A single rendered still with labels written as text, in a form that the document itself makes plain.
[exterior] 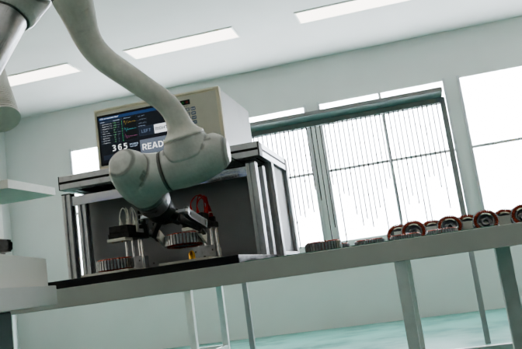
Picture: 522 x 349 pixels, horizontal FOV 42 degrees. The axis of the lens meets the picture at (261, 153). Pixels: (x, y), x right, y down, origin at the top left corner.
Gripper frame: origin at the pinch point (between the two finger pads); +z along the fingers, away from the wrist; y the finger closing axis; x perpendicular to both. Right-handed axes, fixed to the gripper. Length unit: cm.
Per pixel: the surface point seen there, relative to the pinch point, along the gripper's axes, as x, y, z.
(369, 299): 224, -10, 609
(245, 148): 30.1, 17.2, 4.0
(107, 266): -3.6, -24.5, 2.6
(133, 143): 39.4, -20.0, 2.9
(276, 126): 249, -36, 280
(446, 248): -20, 70, -12
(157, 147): 36.9, -12.2, 4.0
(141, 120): 45.9, -16.4, -0.2
